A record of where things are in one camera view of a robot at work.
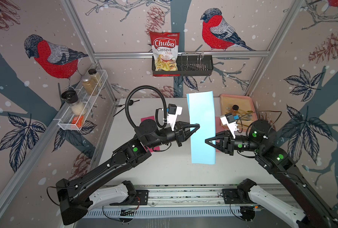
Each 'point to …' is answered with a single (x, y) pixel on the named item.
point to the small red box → (78, 120)
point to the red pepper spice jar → (234, 109)
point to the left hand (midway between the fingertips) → (200, 126)
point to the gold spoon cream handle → (247, 111)
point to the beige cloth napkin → (241, 109)
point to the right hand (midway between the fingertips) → (207, 140)
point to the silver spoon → (247, 116)
